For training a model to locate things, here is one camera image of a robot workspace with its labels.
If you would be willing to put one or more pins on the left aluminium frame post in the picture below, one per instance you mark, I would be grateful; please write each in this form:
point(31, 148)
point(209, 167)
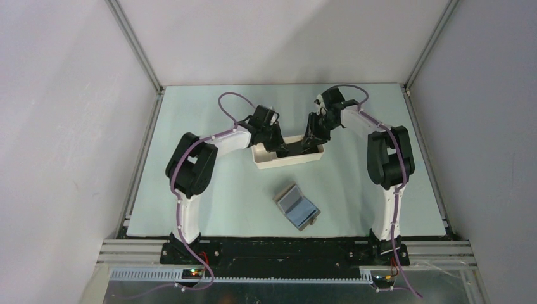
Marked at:
point(128, 31)

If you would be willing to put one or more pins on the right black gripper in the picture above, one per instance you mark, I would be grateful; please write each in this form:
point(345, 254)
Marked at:
point(313, 135)

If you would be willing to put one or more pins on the white plastic tray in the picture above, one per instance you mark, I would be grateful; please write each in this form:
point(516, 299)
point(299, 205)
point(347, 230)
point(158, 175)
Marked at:
point(265, 160)

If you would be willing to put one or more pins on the left small circuit board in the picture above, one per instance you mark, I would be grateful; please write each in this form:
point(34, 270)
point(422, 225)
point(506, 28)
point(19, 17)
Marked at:
point(192, 274)

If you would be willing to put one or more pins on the right aluminium frame post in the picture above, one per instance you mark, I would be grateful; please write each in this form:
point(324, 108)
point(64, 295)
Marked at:
point(431, 42)

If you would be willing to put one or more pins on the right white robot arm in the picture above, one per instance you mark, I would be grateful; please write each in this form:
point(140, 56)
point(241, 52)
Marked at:
point(390, 159)

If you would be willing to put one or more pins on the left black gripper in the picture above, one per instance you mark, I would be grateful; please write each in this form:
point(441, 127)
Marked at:
point(278, 145)

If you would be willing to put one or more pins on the white slotted cable duct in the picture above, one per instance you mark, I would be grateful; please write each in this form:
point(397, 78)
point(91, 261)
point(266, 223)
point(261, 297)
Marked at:
point(179, 275)

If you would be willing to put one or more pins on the right small circuit board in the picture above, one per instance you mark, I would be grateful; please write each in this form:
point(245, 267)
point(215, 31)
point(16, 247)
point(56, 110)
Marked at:
point(383, 279)

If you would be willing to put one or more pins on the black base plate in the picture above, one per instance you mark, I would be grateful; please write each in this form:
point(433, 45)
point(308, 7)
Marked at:
point(280, 257)

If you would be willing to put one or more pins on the silver metal card holder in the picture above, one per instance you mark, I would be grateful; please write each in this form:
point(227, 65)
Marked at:
point(296, 207)

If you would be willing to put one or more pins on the small circuit board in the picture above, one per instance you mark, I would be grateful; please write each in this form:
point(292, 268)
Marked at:
point(192, 274)
point(383, 279)

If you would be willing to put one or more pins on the black credit card stack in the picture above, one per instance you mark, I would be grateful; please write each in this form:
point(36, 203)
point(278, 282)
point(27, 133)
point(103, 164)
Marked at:
point(296, 149)

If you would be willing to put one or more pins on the aluminium frame post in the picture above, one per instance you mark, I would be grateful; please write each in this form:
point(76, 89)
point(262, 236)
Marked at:
point(431, 42)
point(128, 31)

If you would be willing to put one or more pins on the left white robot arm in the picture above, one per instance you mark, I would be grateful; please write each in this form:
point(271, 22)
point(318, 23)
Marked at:
point(191, 166)

